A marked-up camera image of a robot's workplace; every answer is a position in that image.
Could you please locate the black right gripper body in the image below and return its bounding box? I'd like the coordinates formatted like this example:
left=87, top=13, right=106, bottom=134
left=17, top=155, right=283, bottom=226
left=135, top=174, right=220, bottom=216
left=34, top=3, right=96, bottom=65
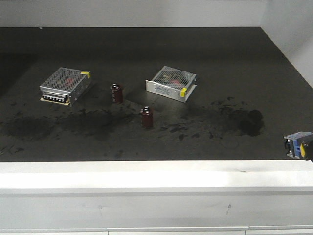
left=302, top=141, right=313, bottom=161

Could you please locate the yellow mushroom push button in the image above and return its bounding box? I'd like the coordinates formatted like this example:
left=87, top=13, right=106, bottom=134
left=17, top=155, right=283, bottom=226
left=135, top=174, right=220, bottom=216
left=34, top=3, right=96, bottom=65
left=283, top=131, right=313, bottom=160

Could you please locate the right silver mesh power supply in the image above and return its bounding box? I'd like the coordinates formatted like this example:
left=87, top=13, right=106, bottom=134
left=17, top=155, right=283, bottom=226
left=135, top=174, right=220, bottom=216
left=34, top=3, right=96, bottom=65
left=145, top=66, right=197, bottom=103

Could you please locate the silver mesh power supply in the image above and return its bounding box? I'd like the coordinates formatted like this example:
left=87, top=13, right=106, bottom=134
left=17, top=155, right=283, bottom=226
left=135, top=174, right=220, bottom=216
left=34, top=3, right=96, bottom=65
left=145, top=66, right=197, bottom=103
left=40, top=67, right=91, bottom=107

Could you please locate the front dark red capacitor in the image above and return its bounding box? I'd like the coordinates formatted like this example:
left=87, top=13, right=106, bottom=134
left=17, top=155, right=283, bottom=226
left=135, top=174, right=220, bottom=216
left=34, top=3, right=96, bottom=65
left=141, top=106, right=153, bottom=128

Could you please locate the dark red capacitor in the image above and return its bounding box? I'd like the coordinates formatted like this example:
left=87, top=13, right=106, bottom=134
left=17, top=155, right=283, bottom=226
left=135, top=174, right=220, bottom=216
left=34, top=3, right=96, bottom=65
left=141, top=106, right=153, bottom=128
left=111, top=83, right=123, bottom=104

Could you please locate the rear dark red capacitor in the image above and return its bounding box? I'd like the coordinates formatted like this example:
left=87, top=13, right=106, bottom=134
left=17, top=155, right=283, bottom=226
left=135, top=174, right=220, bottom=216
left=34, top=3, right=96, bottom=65
left=111, top=83, right=123, bottom=104

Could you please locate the left silver mesh power supply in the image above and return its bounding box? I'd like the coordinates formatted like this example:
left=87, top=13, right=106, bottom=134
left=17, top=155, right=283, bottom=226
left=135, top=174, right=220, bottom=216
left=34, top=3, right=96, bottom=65
left=40, top=67, right=91, bottom=107

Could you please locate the white shelf front rail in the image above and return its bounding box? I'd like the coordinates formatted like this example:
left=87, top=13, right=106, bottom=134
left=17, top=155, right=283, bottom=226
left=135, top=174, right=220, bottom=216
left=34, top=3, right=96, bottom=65
left=0, top=160, right=313, bottom=194

